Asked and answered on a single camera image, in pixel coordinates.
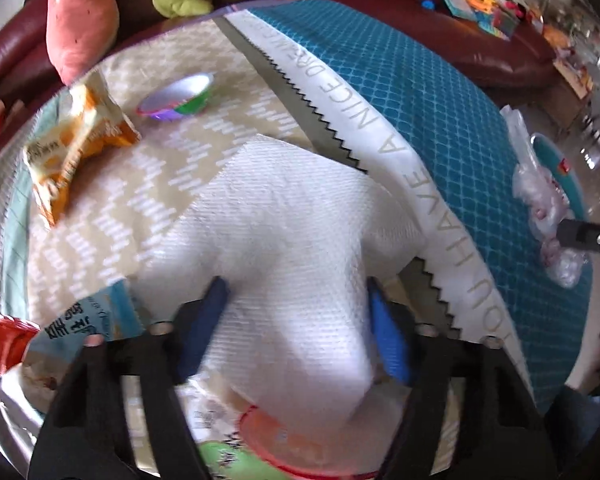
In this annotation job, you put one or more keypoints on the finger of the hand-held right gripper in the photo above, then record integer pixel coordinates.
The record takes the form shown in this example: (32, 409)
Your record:
(587, 237)

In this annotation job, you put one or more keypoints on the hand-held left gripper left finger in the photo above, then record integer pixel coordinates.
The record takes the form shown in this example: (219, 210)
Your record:
(205, 325)

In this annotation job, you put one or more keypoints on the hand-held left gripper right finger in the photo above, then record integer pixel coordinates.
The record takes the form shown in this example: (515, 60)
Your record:
(387, 335)

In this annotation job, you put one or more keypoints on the clear plastic bag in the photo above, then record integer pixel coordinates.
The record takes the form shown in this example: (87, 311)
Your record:
(535, 195)

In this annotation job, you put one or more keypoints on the teal grey waste bin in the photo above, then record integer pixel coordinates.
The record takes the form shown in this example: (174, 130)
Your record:
(550, 152)

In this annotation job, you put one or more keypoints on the white paper towel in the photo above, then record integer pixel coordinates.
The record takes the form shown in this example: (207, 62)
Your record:
(280, 240)

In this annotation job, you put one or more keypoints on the red snack packet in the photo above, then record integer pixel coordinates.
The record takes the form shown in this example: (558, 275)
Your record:
(12, 342)

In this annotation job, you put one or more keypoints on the orange snack packet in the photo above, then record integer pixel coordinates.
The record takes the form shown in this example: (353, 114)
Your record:
(70, 155)

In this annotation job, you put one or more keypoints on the light blue snack packet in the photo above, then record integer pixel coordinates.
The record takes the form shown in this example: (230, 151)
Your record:
(85, 320)

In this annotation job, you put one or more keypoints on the wooden side table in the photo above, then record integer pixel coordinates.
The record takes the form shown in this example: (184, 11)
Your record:
(575, 77)

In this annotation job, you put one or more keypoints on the teal and beige tablecloth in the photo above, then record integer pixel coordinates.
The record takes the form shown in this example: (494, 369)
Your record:
(430, 110)

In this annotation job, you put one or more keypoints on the orange plush toy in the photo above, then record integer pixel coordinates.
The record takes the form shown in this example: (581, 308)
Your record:
(557, 36)

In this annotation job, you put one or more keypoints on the purple and green bowl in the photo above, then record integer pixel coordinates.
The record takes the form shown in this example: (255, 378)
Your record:
(180, 95)

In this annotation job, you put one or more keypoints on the red leather sofa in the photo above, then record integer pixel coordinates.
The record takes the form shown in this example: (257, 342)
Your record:
(430, 45)

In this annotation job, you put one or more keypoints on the blue toy wheel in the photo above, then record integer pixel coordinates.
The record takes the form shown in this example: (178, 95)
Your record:
(429, 5)

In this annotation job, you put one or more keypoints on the pink plush toy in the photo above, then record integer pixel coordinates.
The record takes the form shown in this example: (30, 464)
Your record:
(77, 20)

